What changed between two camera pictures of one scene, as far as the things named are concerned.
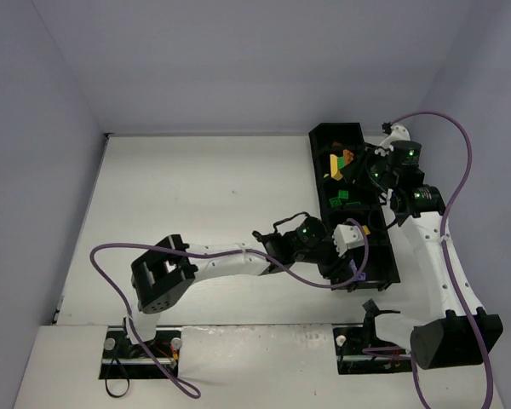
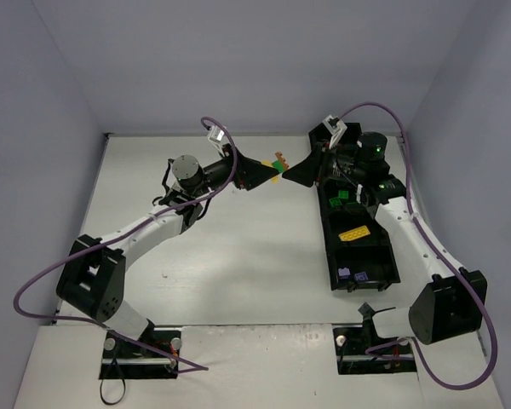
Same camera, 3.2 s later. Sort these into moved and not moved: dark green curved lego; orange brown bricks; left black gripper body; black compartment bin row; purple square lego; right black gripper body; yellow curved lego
Moved: left black gripper body; orange brown bricks; right black gripper body; yellow curved lego
Not moved: black compartment bin row; purple square lego; dark green curved lego
